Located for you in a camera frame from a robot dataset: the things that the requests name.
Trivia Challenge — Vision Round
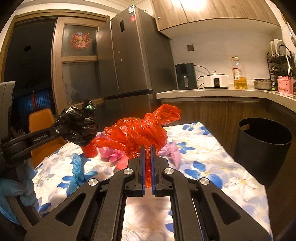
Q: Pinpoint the translucent red plastic bag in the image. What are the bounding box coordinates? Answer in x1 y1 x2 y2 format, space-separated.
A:
94 104 181 188

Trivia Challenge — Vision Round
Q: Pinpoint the black plastic trash bag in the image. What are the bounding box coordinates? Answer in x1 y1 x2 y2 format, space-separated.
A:
52 99 99 147

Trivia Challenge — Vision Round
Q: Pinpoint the black trash bin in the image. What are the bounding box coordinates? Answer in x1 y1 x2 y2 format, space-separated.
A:
234 118 293 189

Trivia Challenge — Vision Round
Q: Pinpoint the hanging kitchen spatula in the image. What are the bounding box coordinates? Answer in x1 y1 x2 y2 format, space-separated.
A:
281 14 296 47

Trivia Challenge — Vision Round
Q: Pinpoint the blue gloved hand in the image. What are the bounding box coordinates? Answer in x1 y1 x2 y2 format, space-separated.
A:
1 163 37 225

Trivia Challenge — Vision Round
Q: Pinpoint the pink plastic bag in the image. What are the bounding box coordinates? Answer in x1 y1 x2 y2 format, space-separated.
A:
98 147 125 164

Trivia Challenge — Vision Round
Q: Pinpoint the orange chair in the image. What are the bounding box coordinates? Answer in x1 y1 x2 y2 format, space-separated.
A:
28 108 69 168

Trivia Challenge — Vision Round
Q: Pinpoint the white blue floral tablecloth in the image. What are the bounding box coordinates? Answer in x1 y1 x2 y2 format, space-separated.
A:
33 123 271 240

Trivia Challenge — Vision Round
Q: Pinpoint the red paper cup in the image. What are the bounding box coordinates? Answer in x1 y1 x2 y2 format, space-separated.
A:
81 142 98 158

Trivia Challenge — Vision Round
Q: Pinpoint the blue rubber glove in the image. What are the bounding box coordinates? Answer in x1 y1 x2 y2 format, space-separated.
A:
66 153 98 197

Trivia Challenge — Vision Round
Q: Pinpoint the wooden lower counter cabinet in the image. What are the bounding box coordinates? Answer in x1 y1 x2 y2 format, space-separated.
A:
161 97 295 236

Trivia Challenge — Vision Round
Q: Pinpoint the wooden framed glass door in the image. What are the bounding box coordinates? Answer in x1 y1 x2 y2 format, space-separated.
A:
52 16 108 113

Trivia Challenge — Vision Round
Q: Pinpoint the black air fryer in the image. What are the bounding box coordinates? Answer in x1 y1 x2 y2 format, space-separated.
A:
175 63 197 90

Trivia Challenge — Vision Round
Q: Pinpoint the white rice cooker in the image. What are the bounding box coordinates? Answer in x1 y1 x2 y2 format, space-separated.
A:
203 71 229 89

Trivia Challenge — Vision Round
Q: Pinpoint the dark grey refrigerator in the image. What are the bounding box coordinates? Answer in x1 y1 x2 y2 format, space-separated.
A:
97 5 177 125

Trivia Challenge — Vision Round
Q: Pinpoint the red round door decoration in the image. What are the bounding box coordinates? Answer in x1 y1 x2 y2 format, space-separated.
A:
70 32 91 50

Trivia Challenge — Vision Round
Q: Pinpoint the cooking oil bottle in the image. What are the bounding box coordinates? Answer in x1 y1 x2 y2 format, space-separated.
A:
231 56 247 89

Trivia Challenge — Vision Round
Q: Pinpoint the steel pot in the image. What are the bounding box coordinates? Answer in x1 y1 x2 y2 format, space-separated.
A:
253 78 273 90

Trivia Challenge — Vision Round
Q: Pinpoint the pink utensil holder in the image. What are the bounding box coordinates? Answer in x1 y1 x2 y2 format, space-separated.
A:
277 76 295 95

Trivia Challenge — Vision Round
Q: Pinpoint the black dish rack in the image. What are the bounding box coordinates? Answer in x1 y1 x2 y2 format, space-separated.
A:
266 39 295 91

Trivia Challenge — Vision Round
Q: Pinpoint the wooden upper cabinet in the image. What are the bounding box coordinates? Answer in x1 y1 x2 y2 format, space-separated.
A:
151 0 280 31

